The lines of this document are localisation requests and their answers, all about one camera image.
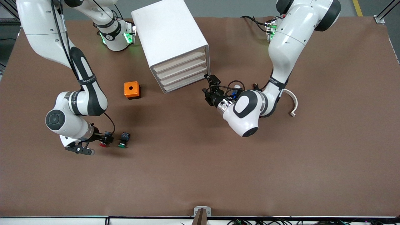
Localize red push button switch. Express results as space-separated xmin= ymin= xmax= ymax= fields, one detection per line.
xmin=99 ymin=131 xmax=114 ymax=148

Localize orange box with round hole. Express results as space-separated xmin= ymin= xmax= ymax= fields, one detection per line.
xmin=124 ymin=81 xmax=141 ymax=100

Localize brown table cover sheet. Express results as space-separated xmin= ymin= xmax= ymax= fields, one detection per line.
xmin=0 ymin=16 xmax=400 ymax=218

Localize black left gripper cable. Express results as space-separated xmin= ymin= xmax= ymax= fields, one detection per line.
xmin=215 ymin=80 xmax=246 ymax=98

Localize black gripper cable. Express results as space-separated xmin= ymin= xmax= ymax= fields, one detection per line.
xmin=50 ymin=0 xmax=116 ymax=135
xmin=215 ymin=80 xmax=246 ymax=98

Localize green push button switch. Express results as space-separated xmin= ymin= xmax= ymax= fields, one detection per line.
xmin=117 ymin=132 xmax=131 ymax=149

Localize black cable at arm base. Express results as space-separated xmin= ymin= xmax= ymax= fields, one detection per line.
xmin=241 ymin=16 xmax=270 ymax=33

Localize white curved plastic bracket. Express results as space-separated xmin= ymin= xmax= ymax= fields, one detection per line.
xmin=280 ymin=88 xmax=298 ymax=118

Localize black white table edge rail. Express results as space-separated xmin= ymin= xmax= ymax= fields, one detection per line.
xmin=0 ymin=215 xmax=400 ymax=225

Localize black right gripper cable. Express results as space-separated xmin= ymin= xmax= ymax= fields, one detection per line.
xmin=50 ymin=0 xmax=116 ymax=135

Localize grey metal mount bracket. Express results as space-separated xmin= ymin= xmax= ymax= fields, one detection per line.
xmin=194 ymin=206 xmax=212 ymax=217

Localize brown wedge post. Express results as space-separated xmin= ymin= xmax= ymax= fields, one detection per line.
xmin=191 ymin=208 xmax=208 ymax=225

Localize bundle of black cables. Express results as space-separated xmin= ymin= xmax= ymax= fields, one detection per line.
xmin=228 ymin=217 xmax=400 ymax=225

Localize aluminium frame profile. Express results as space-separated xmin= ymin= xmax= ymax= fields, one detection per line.
xmin=0 ymin=0 xmax=20 ymax=25
xmin=373 ymin=0 xmax=400 ymax=25

